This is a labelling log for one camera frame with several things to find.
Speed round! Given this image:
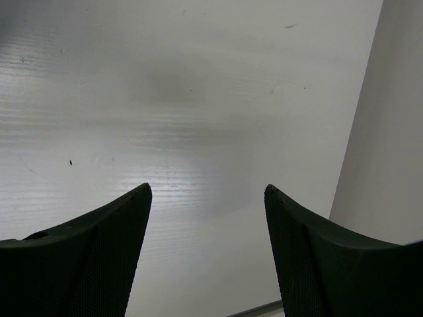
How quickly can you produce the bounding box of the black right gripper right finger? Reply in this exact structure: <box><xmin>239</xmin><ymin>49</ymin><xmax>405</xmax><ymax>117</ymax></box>
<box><xmin>264</xmin><ymin>185</ymin><xmax>422</xmax><ymax>316</ymax></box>

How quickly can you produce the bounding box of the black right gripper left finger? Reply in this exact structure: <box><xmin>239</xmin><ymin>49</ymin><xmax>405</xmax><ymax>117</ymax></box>
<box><xmin>1</xmin><ymin>184</ymin><xmax>152</xmax><ymax>316</ymax></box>

